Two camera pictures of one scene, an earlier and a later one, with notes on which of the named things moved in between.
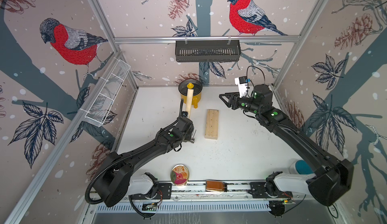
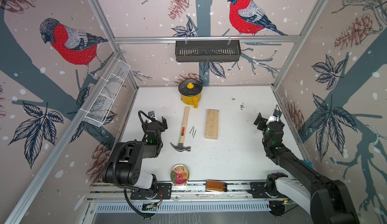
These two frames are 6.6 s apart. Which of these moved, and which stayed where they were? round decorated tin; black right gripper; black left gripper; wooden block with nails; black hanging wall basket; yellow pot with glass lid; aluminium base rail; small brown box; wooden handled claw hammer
Moved: wooden handled claw hammer; black left gripper; black right gripper
Stayed: aluminium base rail; round decorated tin; small brown box; yellow pot with glass lid; black hanging wall basket; wooden block with nails
